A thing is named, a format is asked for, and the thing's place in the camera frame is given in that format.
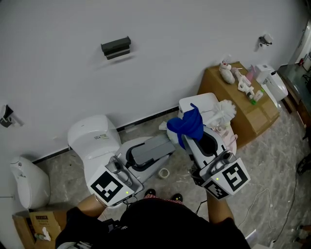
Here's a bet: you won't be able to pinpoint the torn brown cardboard box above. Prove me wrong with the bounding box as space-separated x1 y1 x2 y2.
12 210 69 249

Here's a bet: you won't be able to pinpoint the white rectangular appliance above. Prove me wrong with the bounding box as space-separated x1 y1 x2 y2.
245 229 258 249

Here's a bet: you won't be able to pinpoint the white floor cable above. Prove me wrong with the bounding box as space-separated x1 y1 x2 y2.
238 188 273 228

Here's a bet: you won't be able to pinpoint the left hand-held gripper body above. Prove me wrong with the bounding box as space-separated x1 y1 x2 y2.
90 155 144 208

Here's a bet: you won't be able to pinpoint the person in black shirt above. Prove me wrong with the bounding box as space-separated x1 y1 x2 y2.
55 198 251 249

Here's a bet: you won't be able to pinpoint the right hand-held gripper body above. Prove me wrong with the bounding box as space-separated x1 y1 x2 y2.
190 149 251 200

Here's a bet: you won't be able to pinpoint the clear bottle green base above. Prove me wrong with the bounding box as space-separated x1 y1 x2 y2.
250 89 265 105

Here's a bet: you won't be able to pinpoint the blue knitted cleaning cloth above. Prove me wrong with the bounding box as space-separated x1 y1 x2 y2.
166 103 205 149

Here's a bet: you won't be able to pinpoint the pale pink fabric straps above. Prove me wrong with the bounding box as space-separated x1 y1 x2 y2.
212 123 238 147

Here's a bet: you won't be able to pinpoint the white plush toy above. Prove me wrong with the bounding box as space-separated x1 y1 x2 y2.
218 62 236 85

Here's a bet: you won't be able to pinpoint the large brown cardboard box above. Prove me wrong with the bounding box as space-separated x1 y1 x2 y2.
197 62 280 149

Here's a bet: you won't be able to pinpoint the black wall shelf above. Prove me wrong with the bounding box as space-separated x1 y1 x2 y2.
101 36 132 60

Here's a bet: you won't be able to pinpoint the small wall paper roll holder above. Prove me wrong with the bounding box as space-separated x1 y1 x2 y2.
258 33 273 48

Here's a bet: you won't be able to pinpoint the white fabric waist pouch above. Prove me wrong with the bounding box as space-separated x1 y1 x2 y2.
56 240 92 249

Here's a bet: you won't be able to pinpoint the white toilet with black button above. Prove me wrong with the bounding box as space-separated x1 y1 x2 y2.
255 64 289 107

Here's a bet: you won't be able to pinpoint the white tankless smart toilet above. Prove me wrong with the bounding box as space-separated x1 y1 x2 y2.
178 92 238 157

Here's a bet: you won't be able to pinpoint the white plastic toy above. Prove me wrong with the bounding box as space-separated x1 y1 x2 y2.
230 67 255 99

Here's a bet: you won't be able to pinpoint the person's right forearm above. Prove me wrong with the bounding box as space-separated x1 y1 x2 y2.
206 192 235 223

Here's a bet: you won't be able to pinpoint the black floor cable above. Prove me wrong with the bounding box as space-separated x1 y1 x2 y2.
195 200 208 215

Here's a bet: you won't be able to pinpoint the person's red checked trousers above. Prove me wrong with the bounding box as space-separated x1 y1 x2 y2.
143 194 184 204

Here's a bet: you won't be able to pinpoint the pink spray bottle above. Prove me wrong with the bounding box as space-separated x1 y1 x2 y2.
245 65 256 81

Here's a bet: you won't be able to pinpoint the white urinal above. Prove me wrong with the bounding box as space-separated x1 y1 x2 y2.
10 156 51 210

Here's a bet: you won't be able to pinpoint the black wall paper holder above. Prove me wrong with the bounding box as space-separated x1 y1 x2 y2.
0 104 24 128

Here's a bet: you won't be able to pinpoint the long black cable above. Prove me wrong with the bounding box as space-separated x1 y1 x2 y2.
272 167 303 244

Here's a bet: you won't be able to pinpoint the dark glass counter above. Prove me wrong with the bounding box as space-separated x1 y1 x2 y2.
278 63 311 105

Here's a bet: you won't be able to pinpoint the crumpled white tissue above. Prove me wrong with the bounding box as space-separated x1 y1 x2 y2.
41 227 52 242

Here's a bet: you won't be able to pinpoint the white toilet brush grey handle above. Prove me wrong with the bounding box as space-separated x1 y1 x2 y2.
131 99 238 168

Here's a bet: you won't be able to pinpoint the person's left forearm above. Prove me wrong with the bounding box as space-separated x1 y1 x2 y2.
77 194 108 218

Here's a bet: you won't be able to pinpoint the white toilet with tank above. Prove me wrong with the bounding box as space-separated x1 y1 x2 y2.
67 114 171 209

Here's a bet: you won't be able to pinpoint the black small screen device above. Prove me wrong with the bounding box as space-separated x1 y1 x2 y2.
106 218 121 232

